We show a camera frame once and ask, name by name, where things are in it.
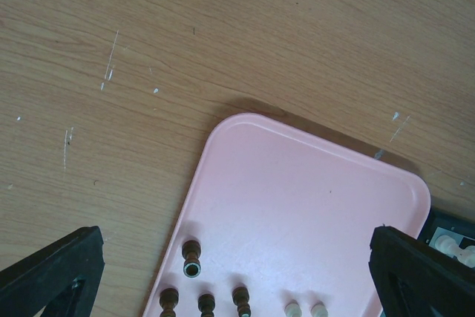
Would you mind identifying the white pawn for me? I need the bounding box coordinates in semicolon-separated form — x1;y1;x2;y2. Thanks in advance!
310;302;329;317
284;301;302;317

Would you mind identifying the black white chess board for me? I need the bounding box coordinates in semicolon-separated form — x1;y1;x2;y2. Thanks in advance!
418;208;474;261

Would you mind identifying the dark pawn in tray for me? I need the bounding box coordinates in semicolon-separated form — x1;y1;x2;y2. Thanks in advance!
232;287;252;317
159;287;179;317
197;293;215;317

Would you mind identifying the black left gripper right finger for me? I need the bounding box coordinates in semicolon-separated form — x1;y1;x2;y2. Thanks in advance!
369;226;474;316

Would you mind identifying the pink plastic tray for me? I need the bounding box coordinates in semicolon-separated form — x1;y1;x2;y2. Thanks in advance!
144;114;430;316

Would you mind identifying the dark rook in tray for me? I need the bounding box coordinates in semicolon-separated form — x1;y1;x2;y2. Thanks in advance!
182;240;201;278

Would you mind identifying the white knight chess piece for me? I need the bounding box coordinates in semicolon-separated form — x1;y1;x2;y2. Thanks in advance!
456;246;475;269

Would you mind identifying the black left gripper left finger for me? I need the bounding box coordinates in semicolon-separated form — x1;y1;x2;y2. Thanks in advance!
1;226;105;316

